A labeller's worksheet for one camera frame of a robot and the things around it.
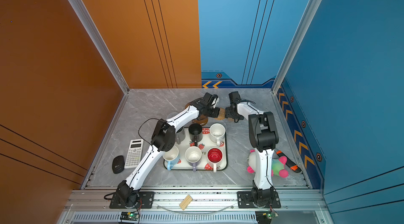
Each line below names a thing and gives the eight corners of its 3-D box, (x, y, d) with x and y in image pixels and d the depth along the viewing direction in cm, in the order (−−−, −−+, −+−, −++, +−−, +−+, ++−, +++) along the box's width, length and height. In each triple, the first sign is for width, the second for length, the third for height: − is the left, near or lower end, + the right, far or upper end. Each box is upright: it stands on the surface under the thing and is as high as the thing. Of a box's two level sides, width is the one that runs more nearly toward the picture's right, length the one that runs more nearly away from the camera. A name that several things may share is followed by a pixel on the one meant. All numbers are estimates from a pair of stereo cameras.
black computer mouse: (114, 174, 83) (111, 173, 81) (115, 159, 88) (112, 157, 86) (123, 171, 84) (121, 169, 82) (123, 157, 89) (121, 155, 87)
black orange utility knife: (297, 174, 83) (299, 173, 81) (272, 151, 92) (273, 149, 90) (300, 171, 85) (302, 169, 83) (275, 148, 93) (276, 146, 91)
